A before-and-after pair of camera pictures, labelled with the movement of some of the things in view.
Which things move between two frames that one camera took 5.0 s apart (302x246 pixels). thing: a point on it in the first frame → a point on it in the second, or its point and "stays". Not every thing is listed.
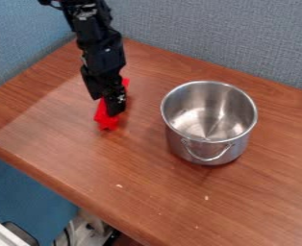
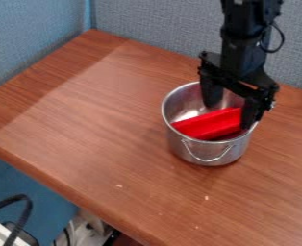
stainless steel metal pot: (208, 116) stays
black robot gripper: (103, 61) → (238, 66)
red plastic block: (105, 120) → (214, 126)
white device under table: (84, 233) stays
